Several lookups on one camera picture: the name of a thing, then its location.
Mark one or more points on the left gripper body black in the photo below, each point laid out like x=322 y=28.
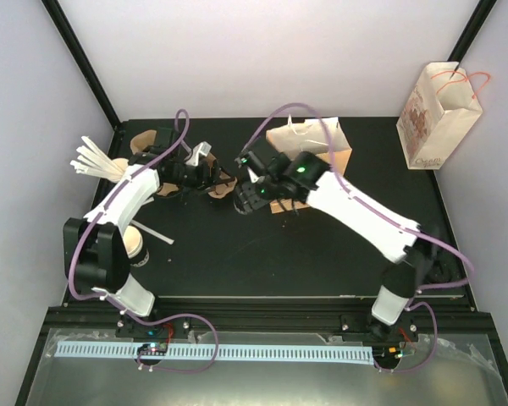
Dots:
x=199 y=181

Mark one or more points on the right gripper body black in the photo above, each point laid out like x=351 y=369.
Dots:
x=258 y=200

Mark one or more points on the brown paper bag white handles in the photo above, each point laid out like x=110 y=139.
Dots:
x=318 y=154

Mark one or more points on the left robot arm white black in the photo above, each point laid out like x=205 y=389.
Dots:
x=102 y=247

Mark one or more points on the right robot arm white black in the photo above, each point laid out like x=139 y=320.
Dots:
x=272 y=175

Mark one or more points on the stacked brown pulp cup carriers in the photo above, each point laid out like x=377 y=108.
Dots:
x=145 y=139

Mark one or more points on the white wrapped straw on table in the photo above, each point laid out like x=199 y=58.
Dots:
x=152 y=232

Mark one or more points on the paper cup holding stirrers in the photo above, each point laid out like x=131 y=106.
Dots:
x=117 y=169

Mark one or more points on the bundle of white wrapped straws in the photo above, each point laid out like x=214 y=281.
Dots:
x=92 y=161

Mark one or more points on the small green circuit board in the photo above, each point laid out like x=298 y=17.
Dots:
x=158 y=349

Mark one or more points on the white printed paper bag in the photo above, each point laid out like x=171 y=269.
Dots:
x=440 y=111

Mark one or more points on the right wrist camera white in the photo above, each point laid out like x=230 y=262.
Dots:
x=252 y=176

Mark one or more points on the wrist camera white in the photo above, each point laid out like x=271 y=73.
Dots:
x=252 y=176
x=198 y=153

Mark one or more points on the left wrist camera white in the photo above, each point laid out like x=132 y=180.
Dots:
x=198 y=153

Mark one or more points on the black aluminium frame rail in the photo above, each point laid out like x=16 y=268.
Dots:
x=343 y=317

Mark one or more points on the light blue cable duct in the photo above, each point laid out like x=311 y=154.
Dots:
x=222 y=352

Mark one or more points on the left black corner post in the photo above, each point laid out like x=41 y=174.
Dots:
x=70 y=39

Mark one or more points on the black corner post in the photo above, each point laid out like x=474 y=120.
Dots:
x=70 y=39
x=471 y=30

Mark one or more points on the right black corner post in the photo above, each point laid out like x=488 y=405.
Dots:
x=471 y=30

